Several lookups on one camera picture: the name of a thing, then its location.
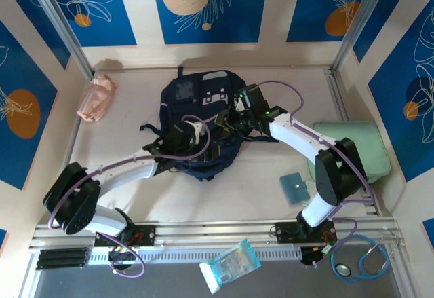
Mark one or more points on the navy blue backpack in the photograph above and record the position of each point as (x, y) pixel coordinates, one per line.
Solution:
(183, 104)

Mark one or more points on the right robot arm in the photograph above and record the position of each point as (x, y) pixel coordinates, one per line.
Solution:
(295, 131)

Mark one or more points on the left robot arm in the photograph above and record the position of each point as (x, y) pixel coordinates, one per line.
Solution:
(129, 172)

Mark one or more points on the blue wet wipes pack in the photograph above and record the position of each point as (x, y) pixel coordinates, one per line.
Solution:
(230, 264)

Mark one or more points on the mint green zip case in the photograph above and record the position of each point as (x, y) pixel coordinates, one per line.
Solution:
(369, 152)

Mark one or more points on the teal snap card wallet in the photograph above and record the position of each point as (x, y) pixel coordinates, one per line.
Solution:
(293, 189)

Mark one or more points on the pink transparent pouch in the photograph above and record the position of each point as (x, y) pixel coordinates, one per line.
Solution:
(96, 99)

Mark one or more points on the black ribbed bar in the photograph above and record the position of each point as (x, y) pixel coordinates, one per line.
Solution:
(61, 259)

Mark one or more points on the blue stethoscope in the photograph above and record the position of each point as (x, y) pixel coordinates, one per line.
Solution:
(342, 270)

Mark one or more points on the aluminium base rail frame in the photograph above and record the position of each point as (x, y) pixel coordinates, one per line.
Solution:
(210, 233)

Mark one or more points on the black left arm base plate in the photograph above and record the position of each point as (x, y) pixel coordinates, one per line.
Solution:
(146, 235)

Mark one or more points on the aluminium side rail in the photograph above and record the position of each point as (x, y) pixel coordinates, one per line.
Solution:
(335, 87)

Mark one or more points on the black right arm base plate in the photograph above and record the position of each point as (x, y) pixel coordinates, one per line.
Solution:
(285, 231)

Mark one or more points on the aluminium frame post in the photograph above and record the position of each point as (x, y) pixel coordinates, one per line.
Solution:
(359, 16)
(57, 23)

